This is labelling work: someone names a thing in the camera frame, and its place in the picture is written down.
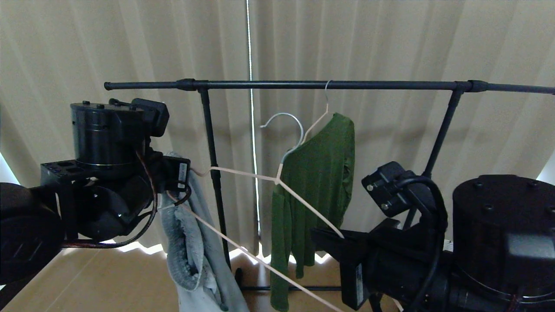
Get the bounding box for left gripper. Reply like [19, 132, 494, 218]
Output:
[76, 154, 192, 241]

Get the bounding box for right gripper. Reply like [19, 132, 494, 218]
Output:
[339, 218, 456, 311]

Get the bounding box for pale grey shorts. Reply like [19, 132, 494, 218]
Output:
[158, 152, 250, 312]

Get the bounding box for green long-sleeved shirt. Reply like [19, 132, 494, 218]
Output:
[269, 113, 356, 312]

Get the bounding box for pink clothes hanger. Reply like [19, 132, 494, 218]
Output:
[167, 112, 404, 312]
[301, 80, 333, 146]

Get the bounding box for black clothes rack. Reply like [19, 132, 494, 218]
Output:
[104, 78, 555, 312]

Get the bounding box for beige curtain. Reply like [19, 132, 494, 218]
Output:
[0, 0, 555, 265]

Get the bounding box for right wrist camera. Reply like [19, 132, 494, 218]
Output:
[361, 161, 435, 218]

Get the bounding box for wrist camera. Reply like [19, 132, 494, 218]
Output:
[361, 161, 435, 218]
[108, 98, 170, 138]

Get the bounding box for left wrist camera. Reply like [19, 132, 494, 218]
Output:
[108, 98, 170, 138]

